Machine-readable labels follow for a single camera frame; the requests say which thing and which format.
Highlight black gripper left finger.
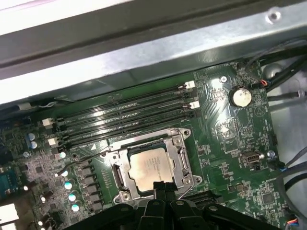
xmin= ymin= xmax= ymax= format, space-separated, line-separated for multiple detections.
xmin=69 ymin=182 xmax=168 ymax=230

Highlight silver CPU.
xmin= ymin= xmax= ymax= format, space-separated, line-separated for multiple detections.
xmin=127 ymin=150 xmax=174 ymax=194

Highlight black open PC case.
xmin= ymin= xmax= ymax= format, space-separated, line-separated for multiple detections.
xmin=0 ymin=0 xmax=307 ymax=230

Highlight thick black cable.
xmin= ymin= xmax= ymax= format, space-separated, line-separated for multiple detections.
xmin=263 ymin=61 xmax=307 ymax=93

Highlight metal socket cover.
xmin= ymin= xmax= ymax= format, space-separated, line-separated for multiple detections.
xmin=105 ymin=140 xmax=203 ymax=204

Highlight silver coin battery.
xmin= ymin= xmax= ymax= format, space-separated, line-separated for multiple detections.
xmin=229 ymin=85 xmax=252 ymax=108

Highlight metal internal USB port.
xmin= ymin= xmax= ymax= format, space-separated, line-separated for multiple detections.
xmin=239 ymin=152 xmax=264 ymax=166

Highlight black RAM slot white clips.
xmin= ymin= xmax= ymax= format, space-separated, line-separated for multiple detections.
xmin=47 ymin=100 xmax=200 ymax=147
xmin=191 ymin=191 xmax=223 ymax=207
xmin=42 ymin=80 xmax=197 ymax=127

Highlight thin metal locking lever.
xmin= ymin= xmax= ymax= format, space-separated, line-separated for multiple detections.
xmin=177 ymin=183 xmax=195 ymax=200
xmin=54 ymin=146 xmax=112 ymax=178

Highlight green motherboard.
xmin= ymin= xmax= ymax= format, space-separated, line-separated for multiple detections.
xmin=0 ymin=59 xmax=292 ymax=230

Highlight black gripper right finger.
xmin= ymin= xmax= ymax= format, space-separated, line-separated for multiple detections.
xmin=165 ymin=183 xmax=281 ymax=230

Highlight blue port connector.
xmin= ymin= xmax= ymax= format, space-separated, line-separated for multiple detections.
xmin=0 ymin=172 xmax=14 ymax=199

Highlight CPU socket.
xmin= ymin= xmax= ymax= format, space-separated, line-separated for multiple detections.
xmin=102 ymin=128 xmax=204 ymax=206

